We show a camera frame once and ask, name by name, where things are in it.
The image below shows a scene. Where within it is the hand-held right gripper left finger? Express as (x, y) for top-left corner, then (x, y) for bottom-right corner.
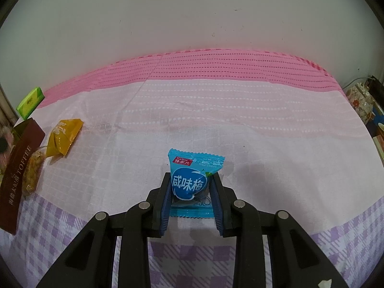
(36, 172), (172, 288)

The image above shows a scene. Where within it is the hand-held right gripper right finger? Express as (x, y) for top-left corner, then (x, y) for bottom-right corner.
(210, 174), (350, 288)

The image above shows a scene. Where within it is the blue plum candy packet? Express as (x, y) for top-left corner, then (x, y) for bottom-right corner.
(167, 148), (225, 219)

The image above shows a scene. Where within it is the yellow snack packet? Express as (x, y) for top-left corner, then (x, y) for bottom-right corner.
(45, 119), (84, 158)

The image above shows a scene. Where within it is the clear peanut brittle packet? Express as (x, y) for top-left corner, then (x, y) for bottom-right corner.
(22, 145), (48, 197)

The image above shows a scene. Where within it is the maroon and gold tin box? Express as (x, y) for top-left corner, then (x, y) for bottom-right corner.
(0, 118), (46, 236)

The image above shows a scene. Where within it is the pink and purple checked bedsheet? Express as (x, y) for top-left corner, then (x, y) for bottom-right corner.
(0, 48), (384, 288)

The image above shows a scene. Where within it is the green candy packet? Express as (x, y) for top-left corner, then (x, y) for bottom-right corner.
(16, 87), (45, 120)

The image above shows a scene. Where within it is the floral teapot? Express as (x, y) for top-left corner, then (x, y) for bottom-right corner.
(346, 82), (375, 126)

